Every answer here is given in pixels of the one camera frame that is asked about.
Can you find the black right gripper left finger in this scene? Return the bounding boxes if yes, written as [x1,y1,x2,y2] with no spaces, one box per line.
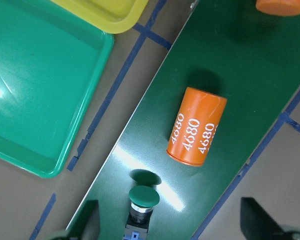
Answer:
[65,200,100,240]

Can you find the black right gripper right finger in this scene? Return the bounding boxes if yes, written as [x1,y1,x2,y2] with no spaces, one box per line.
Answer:
[240,197,292,240]

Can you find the orange cylinder with 4680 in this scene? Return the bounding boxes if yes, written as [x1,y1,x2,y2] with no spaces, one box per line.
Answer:
[166,87,227,167]

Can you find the plain orange cylinder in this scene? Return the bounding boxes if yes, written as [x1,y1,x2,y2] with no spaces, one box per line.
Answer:
[255,0,300,17]

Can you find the green plastic tray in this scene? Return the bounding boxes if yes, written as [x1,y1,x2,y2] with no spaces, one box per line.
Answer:
[0,0,114,178]

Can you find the yellow plastic tray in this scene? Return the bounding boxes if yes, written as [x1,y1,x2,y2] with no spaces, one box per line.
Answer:
[53,0,148,34]

